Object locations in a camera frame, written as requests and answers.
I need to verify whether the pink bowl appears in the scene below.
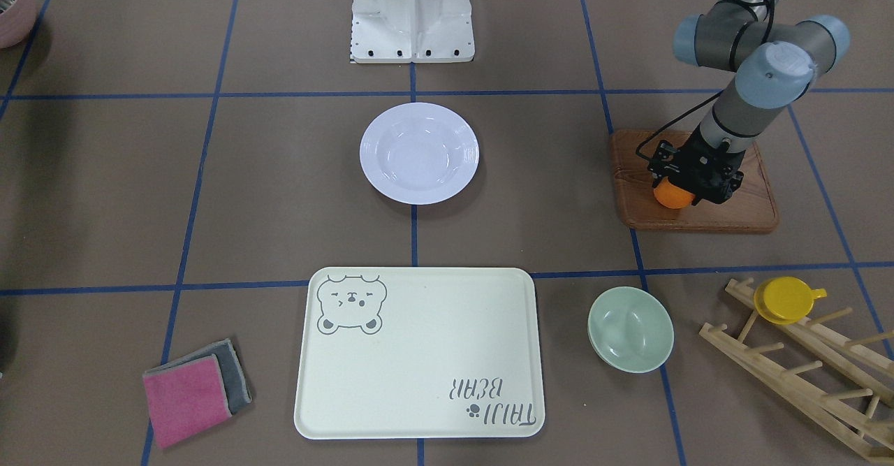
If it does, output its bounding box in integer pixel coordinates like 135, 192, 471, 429
1, 0, 38, 49

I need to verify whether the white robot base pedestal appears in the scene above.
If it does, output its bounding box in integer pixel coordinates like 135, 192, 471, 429
349, 0, 476, 64

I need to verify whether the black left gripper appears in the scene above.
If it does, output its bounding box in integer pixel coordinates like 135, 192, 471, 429
648, 131, 744, 205

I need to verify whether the orange fruit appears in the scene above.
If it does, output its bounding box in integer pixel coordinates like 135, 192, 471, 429
652, 177, 696, 210

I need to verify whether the wooden peg drying rack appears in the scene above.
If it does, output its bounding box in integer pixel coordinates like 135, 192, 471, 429
699, 278, 893, 465

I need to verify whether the yellow plastic mug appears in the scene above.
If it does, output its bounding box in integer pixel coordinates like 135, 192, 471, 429
752, 276, 828, 325

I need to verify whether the brown wooden tray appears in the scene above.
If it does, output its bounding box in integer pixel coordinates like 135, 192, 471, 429
608, 129, 780, 234

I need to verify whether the green ceramic bowl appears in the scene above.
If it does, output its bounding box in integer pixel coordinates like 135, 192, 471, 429
587, 286, 675, 374

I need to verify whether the white round plate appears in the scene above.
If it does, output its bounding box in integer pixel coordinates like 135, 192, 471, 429
360, 102, 481, 205

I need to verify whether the pink and grey cloth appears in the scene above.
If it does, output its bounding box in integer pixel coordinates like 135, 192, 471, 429
142, 338, 253, 448

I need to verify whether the cream bear tray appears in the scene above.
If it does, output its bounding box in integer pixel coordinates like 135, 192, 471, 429
293, 268, 545, 439

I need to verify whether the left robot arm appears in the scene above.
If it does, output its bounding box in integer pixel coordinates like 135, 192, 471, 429
636, 0, 852, 209

